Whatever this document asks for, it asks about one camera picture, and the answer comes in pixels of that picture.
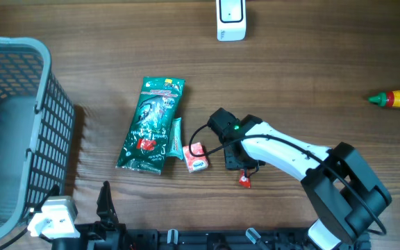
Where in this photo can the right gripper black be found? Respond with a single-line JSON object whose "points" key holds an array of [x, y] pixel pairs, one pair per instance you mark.
{"points": [[231, 163]]}

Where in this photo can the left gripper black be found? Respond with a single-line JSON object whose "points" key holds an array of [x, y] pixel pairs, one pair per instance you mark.
{"points": [[107, 213]]}

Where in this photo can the red Nescafe sachet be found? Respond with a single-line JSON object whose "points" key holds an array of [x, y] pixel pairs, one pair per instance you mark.
{"points": [[244, 179]]}

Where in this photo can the small red white box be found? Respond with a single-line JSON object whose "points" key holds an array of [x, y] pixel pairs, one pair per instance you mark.
{"points": [[194, 162]]}

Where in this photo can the light green wipes packet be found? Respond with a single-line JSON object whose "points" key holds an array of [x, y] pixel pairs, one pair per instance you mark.
{"points": [[175, 143]]}

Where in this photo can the dark green 3M package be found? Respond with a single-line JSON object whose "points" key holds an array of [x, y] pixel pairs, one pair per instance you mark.
{"points": [[146, 144]]}

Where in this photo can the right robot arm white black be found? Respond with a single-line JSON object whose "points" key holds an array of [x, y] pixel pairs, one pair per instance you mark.
{"points": [[343, 189]]}

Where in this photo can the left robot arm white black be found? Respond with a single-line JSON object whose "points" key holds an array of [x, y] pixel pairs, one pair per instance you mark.
{"points": [[71, 243]]}

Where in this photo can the white barcode scanner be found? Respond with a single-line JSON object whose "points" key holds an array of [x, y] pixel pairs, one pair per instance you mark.
{"points": [[231, 20]]}

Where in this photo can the grey plastic shopping basket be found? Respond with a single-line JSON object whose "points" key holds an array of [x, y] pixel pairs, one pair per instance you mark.
{"points": [[36, 128]]}

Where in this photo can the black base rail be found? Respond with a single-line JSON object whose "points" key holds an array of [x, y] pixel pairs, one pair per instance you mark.
{"points": [[284, 238]]}

